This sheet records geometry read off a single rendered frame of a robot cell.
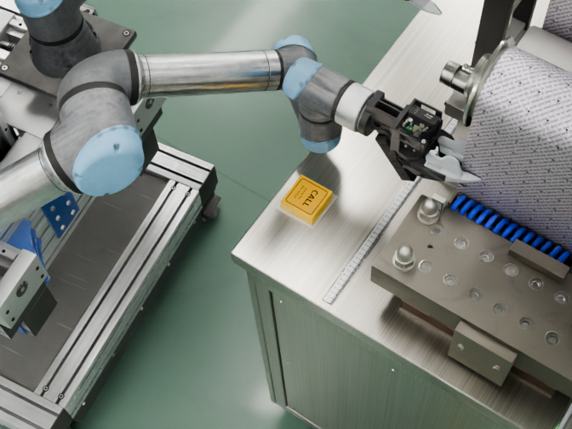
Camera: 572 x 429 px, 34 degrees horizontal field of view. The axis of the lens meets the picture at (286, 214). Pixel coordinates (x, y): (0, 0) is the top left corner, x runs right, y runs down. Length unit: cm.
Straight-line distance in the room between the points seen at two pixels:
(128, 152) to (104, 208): 110
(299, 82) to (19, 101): 81
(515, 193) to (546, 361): 26
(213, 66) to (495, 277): 60
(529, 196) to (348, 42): 168
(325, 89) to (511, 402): 59
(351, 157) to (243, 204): 103
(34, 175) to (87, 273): 98
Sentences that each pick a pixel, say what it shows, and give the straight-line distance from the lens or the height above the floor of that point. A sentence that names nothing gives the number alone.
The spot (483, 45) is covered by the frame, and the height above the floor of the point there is 98.
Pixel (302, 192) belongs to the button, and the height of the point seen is 92.
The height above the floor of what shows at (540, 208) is 110.
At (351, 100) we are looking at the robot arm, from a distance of 154.
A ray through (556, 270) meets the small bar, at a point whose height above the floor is 105.
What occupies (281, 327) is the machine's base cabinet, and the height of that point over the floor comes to 67.
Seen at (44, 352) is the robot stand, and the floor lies 21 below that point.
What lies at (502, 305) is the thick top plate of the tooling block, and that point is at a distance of 151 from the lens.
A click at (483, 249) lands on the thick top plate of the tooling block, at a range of 154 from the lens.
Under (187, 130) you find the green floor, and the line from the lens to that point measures 293.
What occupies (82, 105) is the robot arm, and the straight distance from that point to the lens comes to 152.
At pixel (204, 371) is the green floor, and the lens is 256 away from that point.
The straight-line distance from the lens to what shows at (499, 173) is 149.
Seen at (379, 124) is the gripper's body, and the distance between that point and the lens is 156.
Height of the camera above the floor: 239
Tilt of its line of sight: 61 degrees down
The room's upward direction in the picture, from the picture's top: 5 degrees counter-clockwise
